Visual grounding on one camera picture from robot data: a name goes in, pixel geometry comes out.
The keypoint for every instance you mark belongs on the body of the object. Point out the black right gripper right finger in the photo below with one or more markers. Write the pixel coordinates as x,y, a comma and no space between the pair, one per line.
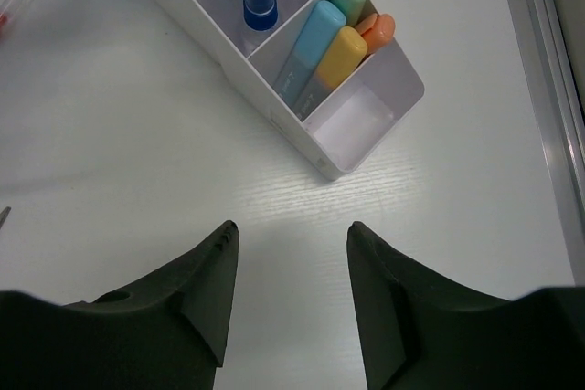
420,330

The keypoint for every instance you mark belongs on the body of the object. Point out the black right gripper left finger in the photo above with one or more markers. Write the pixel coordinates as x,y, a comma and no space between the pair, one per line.
166,330

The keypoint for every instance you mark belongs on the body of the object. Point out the large black scissors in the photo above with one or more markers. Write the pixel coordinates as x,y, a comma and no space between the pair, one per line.
4,215

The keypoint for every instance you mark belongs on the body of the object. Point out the yellow highlighter cap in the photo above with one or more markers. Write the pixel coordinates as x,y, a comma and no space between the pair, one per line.
343,56

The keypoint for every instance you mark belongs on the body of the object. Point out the orange highlighter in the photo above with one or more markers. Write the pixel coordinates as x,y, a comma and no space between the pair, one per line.
377,30

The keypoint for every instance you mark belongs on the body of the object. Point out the blue highlighter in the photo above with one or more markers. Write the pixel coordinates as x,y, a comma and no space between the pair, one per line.
317,34

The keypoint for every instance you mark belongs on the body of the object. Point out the blue spray bottle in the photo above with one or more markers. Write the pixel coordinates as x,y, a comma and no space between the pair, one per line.
260,20

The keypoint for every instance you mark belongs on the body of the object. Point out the red pen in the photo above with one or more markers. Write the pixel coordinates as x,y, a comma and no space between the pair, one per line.
11,11

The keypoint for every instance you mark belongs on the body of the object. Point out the white organizer box right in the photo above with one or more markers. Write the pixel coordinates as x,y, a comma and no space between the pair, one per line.
334,130

